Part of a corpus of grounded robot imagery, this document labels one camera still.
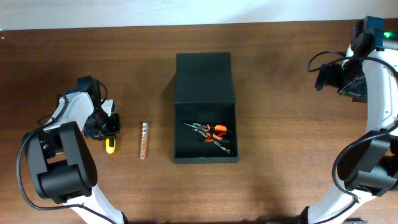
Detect right black cable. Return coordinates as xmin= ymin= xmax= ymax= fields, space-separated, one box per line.
xmin=307 ymin=50 xmax=398 ymax=224

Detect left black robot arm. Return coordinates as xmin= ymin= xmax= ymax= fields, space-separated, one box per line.
xmin=16 ymin=76 xmax=127 ymax=223

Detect yellow black screwdriver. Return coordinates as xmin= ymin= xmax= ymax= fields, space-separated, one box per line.
xmin=105 ymin=136 xmax=116 ymax=154

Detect black gift box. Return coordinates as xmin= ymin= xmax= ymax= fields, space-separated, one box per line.
xmin=174 ymin=52 xmax=239 ymax=164

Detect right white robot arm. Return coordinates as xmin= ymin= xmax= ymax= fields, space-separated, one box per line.
xmin=297 ymin=16 xmax=397 ymax=223

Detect orange black long-nose pliers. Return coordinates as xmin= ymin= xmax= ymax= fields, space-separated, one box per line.
xmin=185 ymin=123 xmax=233 ymax=141

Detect silver ring wrench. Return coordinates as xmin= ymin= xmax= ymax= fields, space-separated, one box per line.
xmin=213 ymin=141 xmax=234 ymax=156

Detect orange bit holder strip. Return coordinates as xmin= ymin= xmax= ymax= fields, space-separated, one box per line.
xmin=140 ymin=122 xmax=149 ymax=160

